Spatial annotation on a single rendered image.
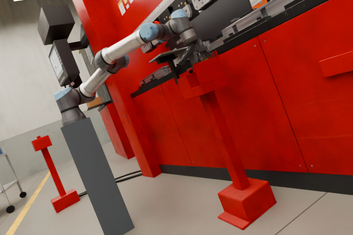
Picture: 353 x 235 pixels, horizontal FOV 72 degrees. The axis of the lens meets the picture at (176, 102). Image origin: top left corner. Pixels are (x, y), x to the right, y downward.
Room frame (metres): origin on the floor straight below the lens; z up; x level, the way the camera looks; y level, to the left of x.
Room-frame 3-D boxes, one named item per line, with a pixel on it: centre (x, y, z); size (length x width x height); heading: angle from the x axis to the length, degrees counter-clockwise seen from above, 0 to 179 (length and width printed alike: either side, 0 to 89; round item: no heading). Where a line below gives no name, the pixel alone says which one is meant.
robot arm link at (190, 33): (1.22, -0.17, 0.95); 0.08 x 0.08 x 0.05
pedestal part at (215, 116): (1.27, -0.16, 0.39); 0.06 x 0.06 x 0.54; 27
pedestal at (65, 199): (2.67, 1.54, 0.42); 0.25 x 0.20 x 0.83; 125
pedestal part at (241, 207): (1.26, -0.14, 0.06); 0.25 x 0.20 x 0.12; 117
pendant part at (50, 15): (2.63, 0.90, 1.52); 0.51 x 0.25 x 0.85; 35
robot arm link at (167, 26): (1.25, -0.08, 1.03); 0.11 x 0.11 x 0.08; 57
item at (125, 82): (2.77, 0.21, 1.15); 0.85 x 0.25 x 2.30; 125
